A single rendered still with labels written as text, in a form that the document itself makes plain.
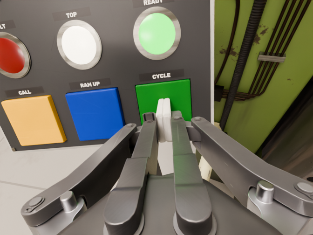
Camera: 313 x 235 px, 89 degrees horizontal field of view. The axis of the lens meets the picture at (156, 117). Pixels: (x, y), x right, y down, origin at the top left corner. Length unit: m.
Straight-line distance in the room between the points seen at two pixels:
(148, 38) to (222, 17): 0.28
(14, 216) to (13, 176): 0.36
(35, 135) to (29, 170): 1.48
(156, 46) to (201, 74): 0.07
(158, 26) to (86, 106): 0.14
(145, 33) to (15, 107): 0.21
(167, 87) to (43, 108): 0.18
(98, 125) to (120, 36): 0.13
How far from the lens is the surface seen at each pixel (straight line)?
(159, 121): 0.16
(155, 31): 0.22
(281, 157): 0.65
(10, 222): 1.67
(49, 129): 0.29
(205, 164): 0.58
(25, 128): 0.32
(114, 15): 0.23
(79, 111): 0.25
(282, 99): 0.59
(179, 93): 0.22
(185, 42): 0.22
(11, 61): 0.30
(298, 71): 0.53
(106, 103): 0.23
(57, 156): 1.69
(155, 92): 0.22
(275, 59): 0.49
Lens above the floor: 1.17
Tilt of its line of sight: 50 degrees down
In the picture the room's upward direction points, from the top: 12 degrees counter-clockwise
